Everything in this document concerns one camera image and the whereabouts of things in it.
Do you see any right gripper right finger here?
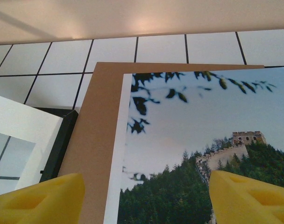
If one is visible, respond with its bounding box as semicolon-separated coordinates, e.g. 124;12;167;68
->
209;169;284;224

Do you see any black picture frame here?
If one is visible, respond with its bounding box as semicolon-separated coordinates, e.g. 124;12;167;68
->
31;106;78;182

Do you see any white mat board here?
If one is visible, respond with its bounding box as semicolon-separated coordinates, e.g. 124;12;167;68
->
0;93;64;191

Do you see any clear plastic sheet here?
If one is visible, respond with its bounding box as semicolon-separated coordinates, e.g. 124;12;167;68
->
0;130;38;180

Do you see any landscape photo print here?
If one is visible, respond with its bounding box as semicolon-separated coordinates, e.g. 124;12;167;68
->
103;66;284;224

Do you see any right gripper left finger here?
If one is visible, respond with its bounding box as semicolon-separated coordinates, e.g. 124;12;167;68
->
0;172;86;224

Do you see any brown backing board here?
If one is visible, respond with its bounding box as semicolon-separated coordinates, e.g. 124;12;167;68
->
57;62;265;224

